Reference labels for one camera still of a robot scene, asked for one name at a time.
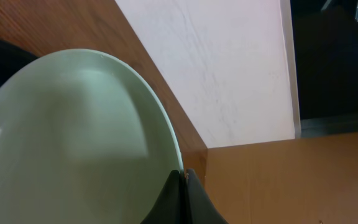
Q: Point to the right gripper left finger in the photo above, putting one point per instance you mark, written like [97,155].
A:
[169,207]

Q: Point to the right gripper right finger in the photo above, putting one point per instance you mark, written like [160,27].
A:
[200,208]

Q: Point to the mint plate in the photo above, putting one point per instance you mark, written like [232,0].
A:
[83,139]

